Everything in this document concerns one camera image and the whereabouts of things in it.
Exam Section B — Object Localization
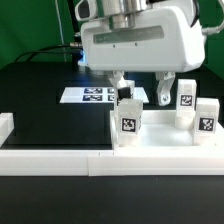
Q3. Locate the white square tabletop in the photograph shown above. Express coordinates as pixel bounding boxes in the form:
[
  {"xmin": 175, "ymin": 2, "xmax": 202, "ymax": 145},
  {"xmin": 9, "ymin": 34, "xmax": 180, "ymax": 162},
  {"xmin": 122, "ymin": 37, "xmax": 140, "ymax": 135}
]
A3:
[{"xmin": 110, "ymin": 110, "xmax": 224, "ymax": 150}]

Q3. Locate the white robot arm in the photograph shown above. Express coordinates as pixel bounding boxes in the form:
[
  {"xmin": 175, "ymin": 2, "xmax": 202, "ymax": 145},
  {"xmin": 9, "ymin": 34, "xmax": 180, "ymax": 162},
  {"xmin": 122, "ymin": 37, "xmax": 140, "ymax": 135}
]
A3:
[{"xmin": 75, "ymin": 0, "xmax": 205, "ymax": 106}]

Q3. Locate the black hose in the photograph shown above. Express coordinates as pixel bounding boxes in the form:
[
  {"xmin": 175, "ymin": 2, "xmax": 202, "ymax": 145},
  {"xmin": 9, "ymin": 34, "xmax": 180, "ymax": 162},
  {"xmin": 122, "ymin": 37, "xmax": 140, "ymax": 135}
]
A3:
[{"xmin": 65, "ymin": 0, "xmax": 83, "ymax": 44}]

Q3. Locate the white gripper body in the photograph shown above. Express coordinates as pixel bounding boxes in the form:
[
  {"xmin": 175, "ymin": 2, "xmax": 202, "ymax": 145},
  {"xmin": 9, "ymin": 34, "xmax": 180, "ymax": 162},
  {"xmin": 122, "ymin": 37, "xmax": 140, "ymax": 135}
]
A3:
[{"xmin": 81, "ymin": 6, "xmax": 205, "ymax": 72}]

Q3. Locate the black cable with connector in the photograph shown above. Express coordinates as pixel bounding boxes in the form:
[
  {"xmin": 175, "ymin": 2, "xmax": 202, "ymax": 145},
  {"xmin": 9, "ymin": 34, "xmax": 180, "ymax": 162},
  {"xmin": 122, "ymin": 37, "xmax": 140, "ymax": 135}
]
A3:
[{"xmin": 13, "ymin": 41, "xmax": 83, "ymax": 64}]

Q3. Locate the white sheet with tags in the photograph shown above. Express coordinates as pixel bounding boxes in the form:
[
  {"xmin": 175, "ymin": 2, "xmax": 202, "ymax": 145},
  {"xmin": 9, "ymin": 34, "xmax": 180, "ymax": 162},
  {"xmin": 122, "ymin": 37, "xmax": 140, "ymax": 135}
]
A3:
[{"xmin": 59, "ymin": 87, "xmax": 150, "ymax": 105}]

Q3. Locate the white thin cable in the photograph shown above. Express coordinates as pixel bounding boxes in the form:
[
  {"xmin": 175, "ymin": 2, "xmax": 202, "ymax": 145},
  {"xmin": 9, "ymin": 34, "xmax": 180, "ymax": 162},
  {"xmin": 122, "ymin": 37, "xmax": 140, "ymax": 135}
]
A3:
[{"xmin": 53, "ymin": 0, "xmax": 67, "ymax": 63}]

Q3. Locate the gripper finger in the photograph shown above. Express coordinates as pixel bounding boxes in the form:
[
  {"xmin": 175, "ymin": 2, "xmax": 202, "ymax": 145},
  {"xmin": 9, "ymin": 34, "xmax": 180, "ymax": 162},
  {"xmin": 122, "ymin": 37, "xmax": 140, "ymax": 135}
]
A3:
[
  {"xmin": 108, "ymin": 71, "xmax": 126, "ymax": 89},
  {"xmin": 155, "ymin": 72, "xmax": 175, "ymax": 106}
]

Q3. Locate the white U-shaped fence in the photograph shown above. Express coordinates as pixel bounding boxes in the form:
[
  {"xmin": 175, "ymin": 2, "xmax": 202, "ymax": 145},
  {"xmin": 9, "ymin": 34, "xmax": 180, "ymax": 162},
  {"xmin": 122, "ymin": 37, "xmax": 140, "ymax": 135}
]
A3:
[{"xmin": 0, "ymin": 113, "xmax": 224, "ymax": 176}]

